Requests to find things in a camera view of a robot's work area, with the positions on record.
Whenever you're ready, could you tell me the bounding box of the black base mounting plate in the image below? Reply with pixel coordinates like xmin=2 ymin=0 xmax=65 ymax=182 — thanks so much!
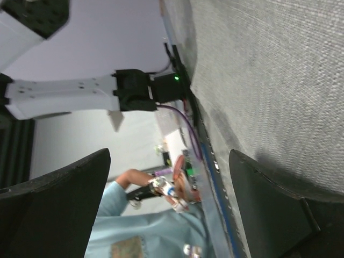
xmin=164 ymin=43 xmax=246 ymax=257

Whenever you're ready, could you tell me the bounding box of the person in light blue shirt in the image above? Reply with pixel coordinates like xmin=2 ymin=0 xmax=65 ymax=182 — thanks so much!
xmin=84 ymin=169 xmax=216 ymax=257

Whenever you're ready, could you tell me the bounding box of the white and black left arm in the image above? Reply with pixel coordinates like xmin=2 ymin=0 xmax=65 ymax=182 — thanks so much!
xmin=1 ymin=1 xmax=156 ymax=127

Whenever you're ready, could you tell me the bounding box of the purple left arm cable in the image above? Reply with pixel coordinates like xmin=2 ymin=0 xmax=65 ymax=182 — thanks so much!
xmin=157 ymin=104 xmax=204 ymax=162

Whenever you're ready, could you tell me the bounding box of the grey cloth napkin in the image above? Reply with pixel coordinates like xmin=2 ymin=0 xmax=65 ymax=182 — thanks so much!
xmin=191 ymin=1 xmax=343 ymax=202

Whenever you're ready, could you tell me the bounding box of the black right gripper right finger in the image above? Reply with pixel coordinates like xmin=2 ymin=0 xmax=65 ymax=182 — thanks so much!
xmin=229 ymin=149 xmax=343 ymax=257

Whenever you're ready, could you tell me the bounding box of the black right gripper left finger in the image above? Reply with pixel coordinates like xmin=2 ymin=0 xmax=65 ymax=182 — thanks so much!
xmin=1 ymin=148 xmax=111 ymax=257

